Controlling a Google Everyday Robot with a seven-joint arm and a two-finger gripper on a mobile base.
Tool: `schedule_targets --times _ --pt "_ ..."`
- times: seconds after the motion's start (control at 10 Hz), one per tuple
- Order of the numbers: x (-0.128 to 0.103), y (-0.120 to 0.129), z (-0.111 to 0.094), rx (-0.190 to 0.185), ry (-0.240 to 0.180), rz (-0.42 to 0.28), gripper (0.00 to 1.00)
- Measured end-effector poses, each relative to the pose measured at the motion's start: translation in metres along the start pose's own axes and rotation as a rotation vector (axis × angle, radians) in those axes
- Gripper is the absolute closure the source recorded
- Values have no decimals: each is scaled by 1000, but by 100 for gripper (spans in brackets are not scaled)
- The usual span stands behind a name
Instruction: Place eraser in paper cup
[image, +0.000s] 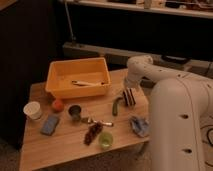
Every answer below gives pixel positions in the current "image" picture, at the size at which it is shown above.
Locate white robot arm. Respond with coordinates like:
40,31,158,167
124,55,213,171

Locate dark metal cup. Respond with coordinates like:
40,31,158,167
68,105,81,121

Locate white paper cup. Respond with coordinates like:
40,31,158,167
23,101,42,120

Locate green chili pepper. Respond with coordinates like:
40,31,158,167
112,97,123,116

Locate crumpled blue cloth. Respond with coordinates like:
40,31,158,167
130,116,149,138

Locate white marker in bin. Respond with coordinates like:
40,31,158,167
71,80,104,86

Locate bunch of dark grapes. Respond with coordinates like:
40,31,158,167
84,123,103,145

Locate silver metal tool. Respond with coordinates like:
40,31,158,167
81,117,114,127

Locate orange plastic bin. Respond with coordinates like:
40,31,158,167
45,57,111,99

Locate orange fruit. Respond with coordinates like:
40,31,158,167
51,99,64,112

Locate wooden table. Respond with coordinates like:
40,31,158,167
19,69,148,171

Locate blue sponge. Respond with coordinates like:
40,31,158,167
40,114,60,136

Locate black floor cables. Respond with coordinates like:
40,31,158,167
199,123,213,168

